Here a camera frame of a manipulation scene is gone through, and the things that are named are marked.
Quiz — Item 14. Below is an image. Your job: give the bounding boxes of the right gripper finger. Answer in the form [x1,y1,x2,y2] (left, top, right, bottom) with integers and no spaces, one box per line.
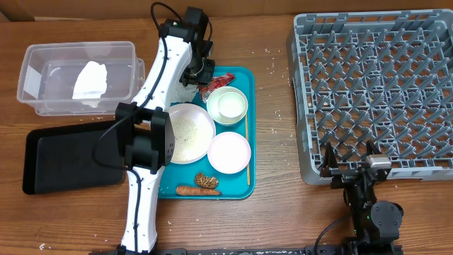
[321,142,338,170]
[366,140,382,156]

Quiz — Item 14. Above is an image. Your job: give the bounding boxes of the red snack wrapper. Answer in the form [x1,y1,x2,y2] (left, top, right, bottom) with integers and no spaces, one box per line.
[198,72,236,103]

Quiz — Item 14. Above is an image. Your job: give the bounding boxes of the pale green bowl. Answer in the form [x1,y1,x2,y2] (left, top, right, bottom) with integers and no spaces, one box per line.
[207,86,248,126]

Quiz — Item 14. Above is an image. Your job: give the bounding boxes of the white napkin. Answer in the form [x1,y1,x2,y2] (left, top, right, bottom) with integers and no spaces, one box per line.
[175,84,199,103]
[72,61,108,108]

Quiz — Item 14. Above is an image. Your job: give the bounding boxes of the white cup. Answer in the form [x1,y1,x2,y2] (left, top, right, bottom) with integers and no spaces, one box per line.
[217,92,246,120]

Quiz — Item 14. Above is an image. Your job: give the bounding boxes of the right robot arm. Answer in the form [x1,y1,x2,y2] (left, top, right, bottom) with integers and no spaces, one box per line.
[314,141,404,254]

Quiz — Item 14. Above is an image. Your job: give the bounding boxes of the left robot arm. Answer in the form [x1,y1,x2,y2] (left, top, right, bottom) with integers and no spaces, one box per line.
[114,7,215,254]

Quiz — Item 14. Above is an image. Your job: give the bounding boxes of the grey dishwasher rack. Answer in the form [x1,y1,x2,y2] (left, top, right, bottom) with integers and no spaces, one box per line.
[287,9,452,185]

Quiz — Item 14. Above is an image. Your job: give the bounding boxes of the large white plate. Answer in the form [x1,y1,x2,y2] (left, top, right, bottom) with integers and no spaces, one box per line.
[168,103,217,164]

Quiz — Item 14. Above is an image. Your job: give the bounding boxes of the wooden chopstick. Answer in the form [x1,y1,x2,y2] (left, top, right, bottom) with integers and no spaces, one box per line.
[244,114,251,186]

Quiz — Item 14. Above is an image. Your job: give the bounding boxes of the teal plastic tray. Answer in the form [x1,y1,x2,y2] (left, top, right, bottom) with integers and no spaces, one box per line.
[159,66,256,200]

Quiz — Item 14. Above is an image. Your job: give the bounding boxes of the small pink plate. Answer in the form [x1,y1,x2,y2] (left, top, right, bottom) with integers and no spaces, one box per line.
[207,132,247,174]

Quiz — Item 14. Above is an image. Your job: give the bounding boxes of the orange carrot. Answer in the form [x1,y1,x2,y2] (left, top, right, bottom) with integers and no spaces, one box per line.
[176,186,222,196]

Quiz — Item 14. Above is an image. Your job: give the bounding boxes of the clear plastic bin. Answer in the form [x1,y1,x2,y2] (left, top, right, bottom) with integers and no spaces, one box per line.
[17,41,145,116]

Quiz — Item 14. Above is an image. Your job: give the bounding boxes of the black plastic tray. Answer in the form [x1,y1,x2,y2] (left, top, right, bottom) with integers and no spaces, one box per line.
[22,120,125,195]

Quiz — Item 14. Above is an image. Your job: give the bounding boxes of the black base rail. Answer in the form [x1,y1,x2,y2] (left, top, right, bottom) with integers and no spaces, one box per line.
[88,244,404,255]

